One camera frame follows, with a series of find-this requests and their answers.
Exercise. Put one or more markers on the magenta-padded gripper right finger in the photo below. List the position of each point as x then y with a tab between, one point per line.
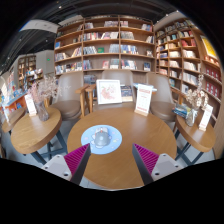
146	159

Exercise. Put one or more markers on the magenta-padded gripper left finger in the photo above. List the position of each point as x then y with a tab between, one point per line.
76	158

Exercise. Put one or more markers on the grey computer mouse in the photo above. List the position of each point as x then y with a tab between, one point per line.
102	140

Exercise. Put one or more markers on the round light blue mouse pad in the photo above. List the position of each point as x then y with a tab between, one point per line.
115	143

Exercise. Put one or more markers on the round wooden side table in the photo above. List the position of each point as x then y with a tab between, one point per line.
196	136
36	133
13	120

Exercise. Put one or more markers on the glass vase with pink flowers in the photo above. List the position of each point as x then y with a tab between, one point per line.
42	111

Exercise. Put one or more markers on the beige chair with wooden arms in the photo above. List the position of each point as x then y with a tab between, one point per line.
115	74
68	96
163	103

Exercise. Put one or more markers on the stack of books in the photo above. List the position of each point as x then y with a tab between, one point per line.
181	110

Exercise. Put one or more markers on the white red sign, wooden base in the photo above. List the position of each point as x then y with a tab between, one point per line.
143	98
30	104
206	116

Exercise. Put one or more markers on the dark cover book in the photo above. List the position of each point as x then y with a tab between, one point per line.
126	93

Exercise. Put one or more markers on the blue books on armrests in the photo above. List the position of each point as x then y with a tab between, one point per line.
156	87

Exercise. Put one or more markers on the white framed floral picture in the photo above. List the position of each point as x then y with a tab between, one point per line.
109	91

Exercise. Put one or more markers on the small distant wooden bookshelf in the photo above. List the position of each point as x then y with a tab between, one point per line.
26	68

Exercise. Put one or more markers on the curved wooden bookshelf unit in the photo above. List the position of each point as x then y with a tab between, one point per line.
186	50

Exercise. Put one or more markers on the wide wooden bookshelf unit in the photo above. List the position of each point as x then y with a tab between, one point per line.
103	43

